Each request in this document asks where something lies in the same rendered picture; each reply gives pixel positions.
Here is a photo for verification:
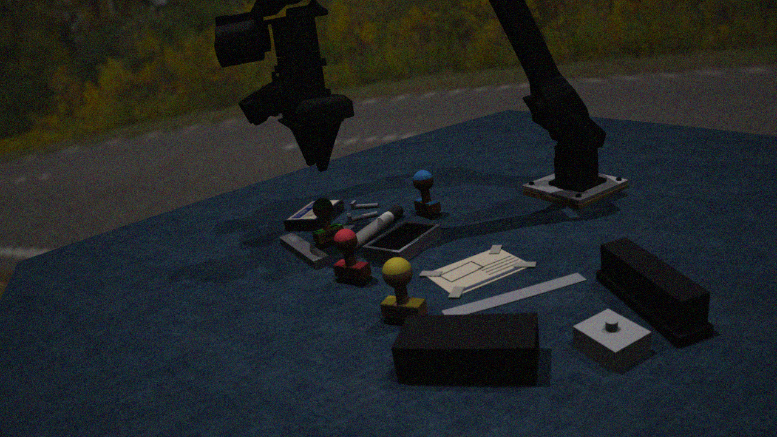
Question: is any rubber stamp with blue knob handle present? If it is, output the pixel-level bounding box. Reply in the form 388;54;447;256
413;170;442;220

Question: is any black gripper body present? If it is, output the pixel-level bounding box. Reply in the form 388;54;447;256
271;51;355;126

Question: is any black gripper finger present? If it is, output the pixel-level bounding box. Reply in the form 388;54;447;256
294;119;344;172
278;118;315;166

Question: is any red rubber stamp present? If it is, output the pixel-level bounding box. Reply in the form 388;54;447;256
333;229;373;287

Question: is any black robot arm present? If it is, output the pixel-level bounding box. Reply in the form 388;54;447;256
214;0;606;192

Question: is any yellow-topped rubber stamp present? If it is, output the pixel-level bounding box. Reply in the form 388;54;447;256
380;257;428;327

